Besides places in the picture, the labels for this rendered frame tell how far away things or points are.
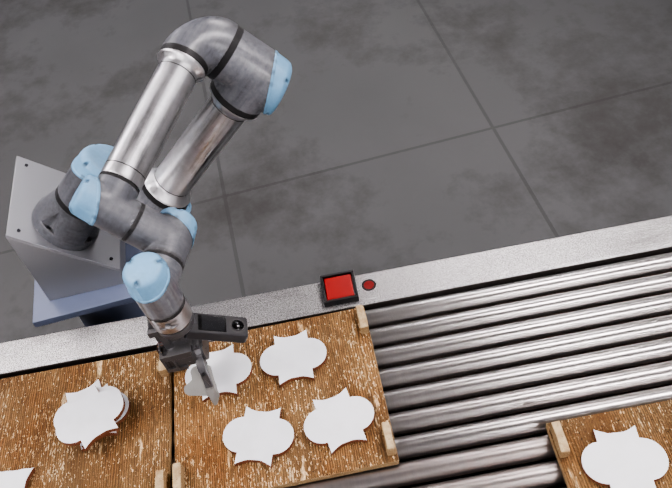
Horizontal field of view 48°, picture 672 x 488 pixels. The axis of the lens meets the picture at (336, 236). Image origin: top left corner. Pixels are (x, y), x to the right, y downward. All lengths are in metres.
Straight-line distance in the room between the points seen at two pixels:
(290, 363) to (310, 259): 1.42
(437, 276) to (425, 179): 1.52
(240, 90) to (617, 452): 0.95
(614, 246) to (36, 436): 1.26
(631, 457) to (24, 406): 1.17
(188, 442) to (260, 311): 0.33
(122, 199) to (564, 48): 2.84
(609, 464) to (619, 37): 2.79
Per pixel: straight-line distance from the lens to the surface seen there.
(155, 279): 1.26
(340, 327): 1.56
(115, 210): 1.32
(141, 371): 1.62
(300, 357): 1.52
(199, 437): 1.50
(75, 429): 1.55
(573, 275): 1.66
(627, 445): 1.45
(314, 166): 3.26
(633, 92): 3.61
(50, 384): 1.68
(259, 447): 1.45
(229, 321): 1.42
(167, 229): 1.34
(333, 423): 1.44
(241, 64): 1.47
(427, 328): 1.57
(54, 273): 1.84
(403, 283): 1.64
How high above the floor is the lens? 2.22
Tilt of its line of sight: 49 degrees down
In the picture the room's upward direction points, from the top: 11 degrees counter-clockwise
